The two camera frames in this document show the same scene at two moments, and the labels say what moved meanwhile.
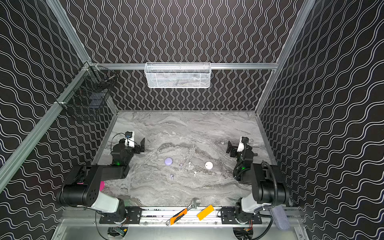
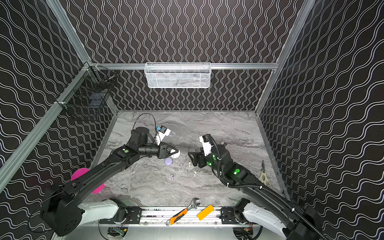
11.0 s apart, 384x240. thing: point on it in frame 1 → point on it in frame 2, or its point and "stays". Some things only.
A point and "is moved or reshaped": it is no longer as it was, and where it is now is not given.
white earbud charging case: (209, 165) is moved or reshaped
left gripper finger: (142, 145) → (172, 150)
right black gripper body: (235, 149) → (201, 159)
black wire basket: (90, 90) stays
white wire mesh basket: (177, 74) stays
